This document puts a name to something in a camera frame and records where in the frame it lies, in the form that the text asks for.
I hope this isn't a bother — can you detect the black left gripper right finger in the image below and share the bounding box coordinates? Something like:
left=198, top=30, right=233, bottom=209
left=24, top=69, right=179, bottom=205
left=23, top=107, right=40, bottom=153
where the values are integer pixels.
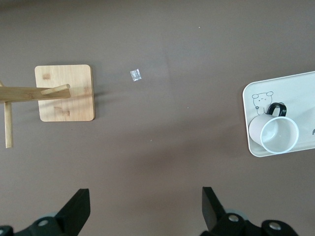
left=200, top=186, right=297, bottom=236

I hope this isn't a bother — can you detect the cream tray with bunny print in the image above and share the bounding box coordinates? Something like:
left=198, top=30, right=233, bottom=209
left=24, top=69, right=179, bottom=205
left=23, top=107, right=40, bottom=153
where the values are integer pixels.
left=242, top=70, right=315, bottom=158

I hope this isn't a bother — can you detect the white smiley enamel mug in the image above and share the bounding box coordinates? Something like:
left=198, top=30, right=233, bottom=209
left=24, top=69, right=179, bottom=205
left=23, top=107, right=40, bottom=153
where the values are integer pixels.
left=248, top=102, right=300, bottom=154

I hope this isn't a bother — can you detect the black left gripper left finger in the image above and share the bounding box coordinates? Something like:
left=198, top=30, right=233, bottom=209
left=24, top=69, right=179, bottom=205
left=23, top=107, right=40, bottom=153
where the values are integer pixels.
left=0, top=188, right=91, bottom=236

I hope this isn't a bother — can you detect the wooden cup stand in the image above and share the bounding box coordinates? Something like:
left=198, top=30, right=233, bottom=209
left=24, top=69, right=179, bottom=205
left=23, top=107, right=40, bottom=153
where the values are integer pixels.
left=0, top=64, right=96, bottom=149

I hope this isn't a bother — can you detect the clear tape piece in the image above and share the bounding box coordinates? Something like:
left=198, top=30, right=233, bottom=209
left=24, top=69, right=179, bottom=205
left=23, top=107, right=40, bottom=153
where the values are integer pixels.
left=129, top=68, right=143, bottom=83

